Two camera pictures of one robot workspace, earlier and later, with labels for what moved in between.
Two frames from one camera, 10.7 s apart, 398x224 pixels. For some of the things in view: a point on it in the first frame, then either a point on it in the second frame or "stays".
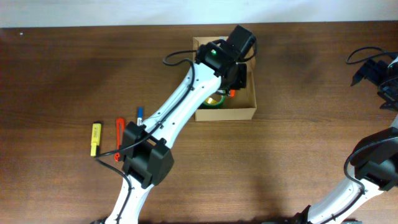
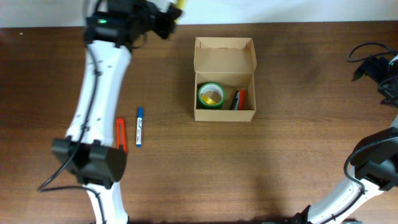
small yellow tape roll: (210, 101) stays
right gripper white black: (375, 68) stays
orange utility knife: (120, 124) stays
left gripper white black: (242, 81) → (173, 12)
